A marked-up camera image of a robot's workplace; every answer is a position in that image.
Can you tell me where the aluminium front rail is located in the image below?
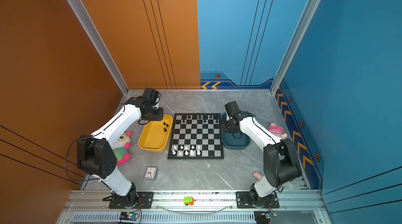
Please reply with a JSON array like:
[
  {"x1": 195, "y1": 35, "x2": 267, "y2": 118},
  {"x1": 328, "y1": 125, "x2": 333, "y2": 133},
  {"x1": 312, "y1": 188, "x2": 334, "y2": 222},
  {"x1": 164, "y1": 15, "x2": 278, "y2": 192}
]
[{"x1": 62, "y1": 189, "x2": 326, "y2": 212}]

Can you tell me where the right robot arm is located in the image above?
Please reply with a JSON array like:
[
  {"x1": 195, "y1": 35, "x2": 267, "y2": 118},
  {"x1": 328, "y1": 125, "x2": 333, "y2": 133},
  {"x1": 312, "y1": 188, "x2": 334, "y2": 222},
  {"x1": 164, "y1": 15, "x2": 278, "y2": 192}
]
[{"x1": 222, "y1": 101, "x2": 303, "y2": 207}]

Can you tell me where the small clear alarm clock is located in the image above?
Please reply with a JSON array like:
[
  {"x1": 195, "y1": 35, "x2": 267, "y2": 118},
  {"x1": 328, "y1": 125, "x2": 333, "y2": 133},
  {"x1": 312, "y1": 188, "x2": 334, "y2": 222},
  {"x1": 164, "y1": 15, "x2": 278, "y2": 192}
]
[{"x1": 144, "y1": 166, "x2": 157, "y2": 180}]

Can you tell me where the small pink eraser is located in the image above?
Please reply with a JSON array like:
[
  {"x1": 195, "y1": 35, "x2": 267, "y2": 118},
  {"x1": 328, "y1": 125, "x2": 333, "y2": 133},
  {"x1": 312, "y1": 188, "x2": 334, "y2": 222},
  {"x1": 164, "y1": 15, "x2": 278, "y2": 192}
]
[{"x1": 253, "y1": 172, "x2": 262, "y2": 181}]

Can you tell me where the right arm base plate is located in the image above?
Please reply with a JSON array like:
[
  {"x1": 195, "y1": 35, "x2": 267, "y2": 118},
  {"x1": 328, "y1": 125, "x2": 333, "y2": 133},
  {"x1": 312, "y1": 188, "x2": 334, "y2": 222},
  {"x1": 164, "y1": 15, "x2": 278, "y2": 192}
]
[{"x1": 236, "y1": 191, "x2": 280, "y2": 209}]

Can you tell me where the green orange toy car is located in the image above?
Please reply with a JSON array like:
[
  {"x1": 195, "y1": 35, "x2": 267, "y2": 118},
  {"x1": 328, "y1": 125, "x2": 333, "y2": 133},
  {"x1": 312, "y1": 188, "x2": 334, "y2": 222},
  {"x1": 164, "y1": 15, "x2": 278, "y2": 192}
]
[{"x1": 183, "y1": 196, "x2": 194, "y2": 206}]

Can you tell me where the pink green plush toy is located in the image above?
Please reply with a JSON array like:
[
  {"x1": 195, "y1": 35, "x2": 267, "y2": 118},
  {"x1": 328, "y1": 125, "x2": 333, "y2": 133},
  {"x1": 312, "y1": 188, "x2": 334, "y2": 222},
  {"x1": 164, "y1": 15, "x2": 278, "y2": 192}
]
[{"x1": 113, "y1": 131, "x2": 131, "y2": 165}]

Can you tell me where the yellow plastic tray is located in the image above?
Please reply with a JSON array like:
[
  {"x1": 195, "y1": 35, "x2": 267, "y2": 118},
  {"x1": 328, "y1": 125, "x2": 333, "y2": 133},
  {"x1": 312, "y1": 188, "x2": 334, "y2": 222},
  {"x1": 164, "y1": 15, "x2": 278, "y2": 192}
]
[{"x1": 138, "y1": 115, "x2": 173, "y2": 153}]

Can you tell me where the green circuit board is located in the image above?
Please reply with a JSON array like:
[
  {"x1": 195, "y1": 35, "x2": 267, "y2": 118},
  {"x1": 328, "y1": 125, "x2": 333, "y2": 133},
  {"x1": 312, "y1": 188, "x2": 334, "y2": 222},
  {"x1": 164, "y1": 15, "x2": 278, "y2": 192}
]
[
  {"x1": 119, "y1": 211, "x2": 141, "y2": 224},
  {"x1": 254, "y1": 211, "x2": 277, "y2": 224}
]

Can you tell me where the dark teal plastic tray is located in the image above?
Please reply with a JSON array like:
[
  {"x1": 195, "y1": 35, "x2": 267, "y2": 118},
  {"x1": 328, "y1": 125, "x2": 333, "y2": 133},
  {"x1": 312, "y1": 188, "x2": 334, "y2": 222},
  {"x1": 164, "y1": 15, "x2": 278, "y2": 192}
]
[{"x1": 220, "y1": 113, "x2": 251, "y2": 150}]

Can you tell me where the left green circuit board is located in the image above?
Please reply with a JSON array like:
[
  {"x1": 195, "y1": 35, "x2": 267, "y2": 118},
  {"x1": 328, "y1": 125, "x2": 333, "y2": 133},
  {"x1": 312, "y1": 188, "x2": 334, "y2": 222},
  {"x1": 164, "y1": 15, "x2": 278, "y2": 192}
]
[{"x1": 119, "y1": 211, "x2": 141, "y2": 224}]

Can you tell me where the black white chessboard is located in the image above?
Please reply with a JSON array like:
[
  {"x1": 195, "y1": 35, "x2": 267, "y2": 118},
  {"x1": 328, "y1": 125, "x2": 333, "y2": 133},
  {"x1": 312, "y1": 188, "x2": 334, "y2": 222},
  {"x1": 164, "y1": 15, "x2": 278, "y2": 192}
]
[{"x1": 167, "y1": 113, "x2": 224, "y2": 160}]

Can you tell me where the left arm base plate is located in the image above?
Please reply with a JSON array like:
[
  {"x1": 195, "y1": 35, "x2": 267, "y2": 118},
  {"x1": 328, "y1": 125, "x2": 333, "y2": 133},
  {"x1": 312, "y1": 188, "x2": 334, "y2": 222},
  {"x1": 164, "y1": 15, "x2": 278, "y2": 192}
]
[{"x1": 108, "y1": 192, "x2": 154, "y2": 209}]

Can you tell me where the pink plush pig toy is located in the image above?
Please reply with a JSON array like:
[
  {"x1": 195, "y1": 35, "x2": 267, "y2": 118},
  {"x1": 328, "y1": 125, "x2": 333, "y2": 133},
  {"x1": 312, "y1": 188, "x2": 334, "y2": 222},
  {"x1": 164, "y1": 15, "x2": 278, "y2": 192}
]
[{"x1": 268, "y1": 123, "x2": 287, "y2": 139}]

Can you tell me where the right green circuit board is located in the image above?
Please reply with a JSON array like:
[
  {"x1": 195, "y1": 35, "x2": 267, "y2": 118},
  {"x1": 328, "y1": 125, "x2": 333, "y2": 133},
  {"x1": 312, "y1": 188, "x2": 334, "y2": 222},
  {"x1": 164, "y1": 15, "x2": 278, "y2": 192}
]
[{"x1": 254, "y1": 211, "x2": 277, "y2": 224}]

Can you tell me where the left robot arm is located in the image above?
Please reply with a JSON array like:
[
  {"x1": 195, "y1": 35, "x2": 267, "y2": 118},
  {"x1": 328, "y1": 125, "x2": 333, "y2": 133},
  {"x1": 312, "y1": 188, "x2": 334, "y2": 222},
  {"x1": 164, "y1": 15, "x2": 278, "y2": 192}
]
[{"x1": 76, "y1": 88, "x2": 164, "y2": 208}]

